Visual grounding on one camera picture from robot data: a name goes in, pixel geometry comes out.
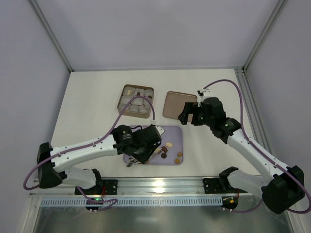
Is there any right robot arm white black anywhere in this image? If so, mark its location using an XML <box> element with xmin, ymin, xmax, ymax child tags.
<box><xmin>178</xmin><ymin>97</ymin><xmax>309</xmax><ymax>214</ymax></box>

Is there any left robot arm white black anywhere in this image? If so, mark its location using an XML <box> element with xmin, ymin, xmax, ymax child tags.
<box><xmin>37</xmin><ymin>125</ymin><xmax>165</xmax><ymax>195</ymax></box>

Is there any white swirl oval chocolate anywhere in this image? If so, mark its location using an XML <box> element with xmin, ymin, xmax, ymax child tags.
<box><xmin>166</xmin><ymin>142</ymin><xmax>173</xmax><ymax>148</ymax></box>

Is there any brown tin lid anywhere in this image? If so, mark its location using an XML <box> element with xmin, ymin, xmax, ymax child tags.
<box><xmin>162</xmin><ymin>91</ymin><xmax>197</xmax><ymax>120</ymax></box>

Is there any purple plastic tray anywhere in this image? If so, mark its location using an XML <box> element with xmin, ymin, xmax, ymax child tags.
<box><xmin>123</xmin><ymin>126</ymin><xmax>183</xmax><ymax>166</ymax></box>

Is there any brown tin box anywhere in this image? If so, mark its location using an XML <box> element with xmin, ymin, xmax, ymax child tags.
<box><xmin>117</xmin><ymin>84</ymin><xmax>155</xmax><ymax>119</ymax></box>

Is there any aluminium rail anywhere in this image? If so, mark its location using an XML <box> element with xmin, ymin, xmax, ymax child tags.
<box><xmin>30</xmin><ymin>176</ymin><xmax>253</xmax><ymax>196</ymax></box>

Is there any left black mount plate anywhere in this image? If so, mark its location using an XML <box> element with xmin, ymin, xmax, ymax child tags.
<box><xmin>81</xmin><ymin>179</ymin><xmax>118</xmax><ymax>196</ymax></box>

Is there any black mount plate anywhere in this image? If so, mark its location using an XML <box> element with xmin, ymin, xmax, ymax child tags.
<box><xmin>81</xmin><ymin>179</ymin><xmax>118</xmax><ymax>196</ymax></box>
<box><xmin>203</xmin><ymin>178</ymin><xmax>223</xmax><ymax>194</ymax></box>

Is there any white slotted cable duct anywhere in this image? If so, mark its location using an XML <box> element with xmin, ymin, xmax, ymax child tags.
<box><xmin>40</xmin><ymin>196</ymin><xmax>223</xmax><ymax>207</ymax></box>

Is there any right black mount plate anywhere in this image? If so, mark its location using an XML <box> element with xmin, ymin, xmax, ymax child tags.
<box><xmin>203</xmin><ymin>178</ymin><xmax>223</xmax><ymax>194</ymax></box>

